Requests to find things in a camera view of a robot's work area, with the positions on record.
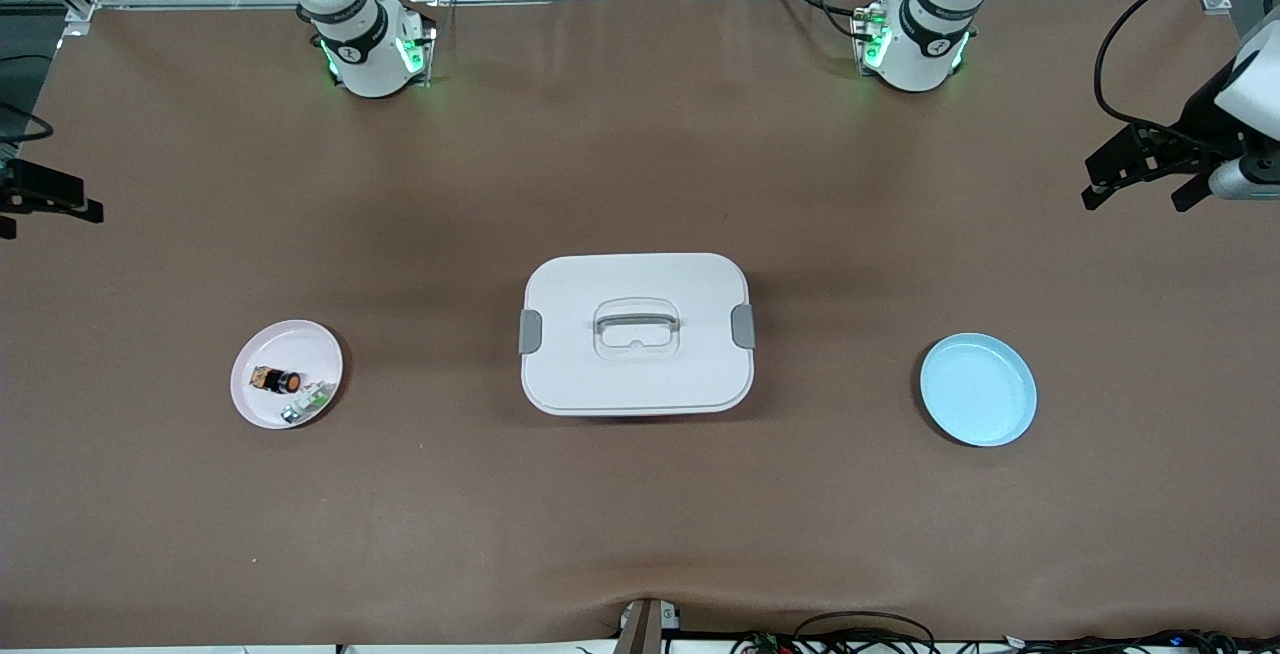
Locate pale pink round plate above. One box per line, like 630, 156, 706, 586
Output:
229, 319, 344, 431

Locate light blue round plate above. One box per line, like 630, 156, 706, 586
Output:
919, 332, 1039, 448

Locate white lidded storage box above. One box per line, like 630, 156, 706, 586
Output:
517, 252, 757, 418

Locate brown table mat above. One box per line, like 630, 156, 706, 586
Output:
0, 0, 1280, 647

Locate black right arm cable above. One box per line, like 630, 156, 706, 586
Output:
0, 99, 54, 145

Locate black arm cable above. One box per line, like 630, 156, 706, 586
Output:
0, 99, 54, 145
1094, 0, 1280, 150

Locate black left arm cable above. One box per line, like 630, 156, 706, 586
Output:
1094, 0, 1280, 150

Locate green white switch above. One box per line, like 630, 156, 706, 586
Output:
279, 384, 337, 426

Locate tangled black cables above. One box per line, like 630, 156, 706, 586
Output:
728, 611, 1280, 654

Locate brown mount post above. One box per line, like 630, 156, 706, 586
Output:
615, 596, 683, 654

